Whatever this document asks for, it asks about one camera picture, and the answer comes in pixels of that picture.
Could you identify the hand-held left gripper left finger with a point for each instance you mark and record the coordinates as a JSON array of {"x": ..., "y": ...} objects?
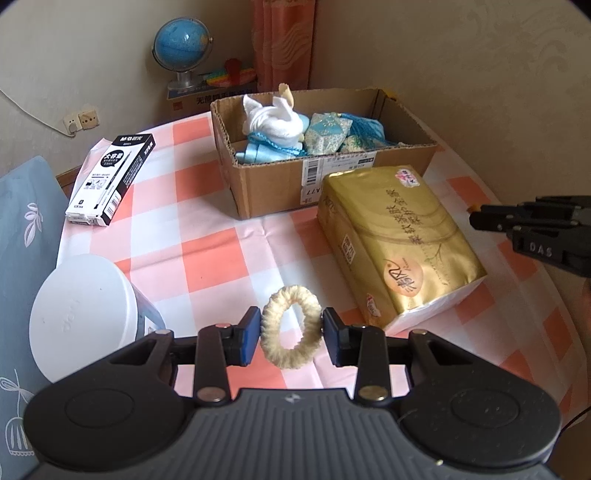
[{"x": 249, "y": 334}]

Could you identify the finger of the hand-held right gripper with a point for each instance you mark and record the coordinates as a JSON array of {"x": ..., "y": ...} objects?
[
  {"x": 489, "y": 218},
  {"x": 558, "y": 202}
]

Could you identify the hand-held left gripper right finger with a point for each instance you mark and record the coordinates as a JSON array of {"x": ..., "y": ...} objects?
[{"x": 333, "y": 337}]

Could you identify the brown cardboard box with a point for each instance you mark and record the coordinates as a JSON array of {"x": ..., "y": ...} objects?
[{"x": 272, "y": 184}]

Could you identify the light blue face mask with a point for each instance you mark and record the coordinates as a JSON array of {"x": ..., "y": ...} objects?
[{"x": 256, "y": 152}]

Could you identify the white socks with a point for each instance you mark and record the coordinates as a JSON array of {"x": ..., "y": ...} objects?
[{"x": 268, "y": 117}]

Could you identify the gold tissue pack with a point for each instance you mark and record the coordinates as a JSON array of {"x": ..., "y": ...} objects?
[{"x": 401, "y": 230}]

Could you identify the beige partition board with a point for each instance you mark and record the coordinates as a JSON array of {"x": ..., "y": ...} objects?
[{"x": 461, "y": 92}]

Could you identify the yellow toy car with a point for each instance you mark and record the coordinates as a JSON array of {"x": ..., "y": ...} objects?
[{"x": 389, "y": 94}]

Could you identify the plastic jar with white lid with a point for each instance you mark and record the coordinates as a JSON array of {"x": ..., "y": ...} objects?
[{"x": 83, "y": 304}]

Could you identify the black and white pen box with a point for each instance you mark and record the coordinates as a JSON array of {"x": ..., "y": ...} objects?
[{"x": 111, "y": 175}]

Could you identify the blue floral sofa cover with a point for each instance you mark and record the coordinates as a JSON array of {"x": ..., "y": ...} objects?
[{"x": 27, "y": 230}]

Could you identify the rainbow pop toy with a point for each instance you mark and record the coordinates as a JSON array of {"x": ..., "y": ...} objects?
[{"x": 242, "y": 77}]

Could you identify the pink patterned curtain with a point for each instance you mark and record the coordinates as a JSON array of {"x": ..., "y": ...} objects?
[{"x": 286, "y": 46}]

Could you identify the red plastic toy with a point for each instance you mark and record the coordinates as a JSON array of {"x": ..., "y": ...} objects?
[{"x": 232, "y": 67}]

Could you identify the blue desk globe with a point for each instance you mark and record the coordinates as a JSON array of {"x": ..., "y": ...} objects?
[{"x": 180, "y": 41}]

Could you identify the beige wall socket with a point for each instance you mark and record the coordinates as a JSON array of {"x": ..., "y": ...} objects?
[{"x": 88, "y": 117}]

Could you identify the white wall socket with plug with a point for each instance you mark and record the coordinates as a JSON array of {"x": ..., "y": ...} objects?
[{"x": 71, "y": 122}]

